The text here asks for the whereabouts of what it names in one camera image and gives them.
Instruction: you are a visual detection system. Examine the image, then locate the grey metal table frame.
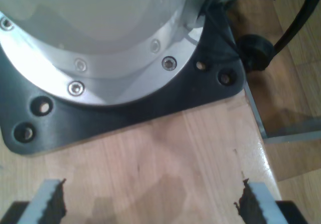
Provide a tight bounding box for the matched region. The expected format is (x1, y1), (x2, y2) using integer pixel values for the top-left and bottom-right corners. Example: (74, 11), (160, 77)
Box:
(243, 81), (321, 145)

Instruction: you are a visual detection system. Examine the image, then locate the thick black base cable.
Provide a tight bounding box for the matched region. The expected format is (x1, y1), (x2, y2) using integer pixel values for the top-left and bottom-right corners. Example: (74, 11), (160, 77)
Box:
(236, 0), (318, 73)

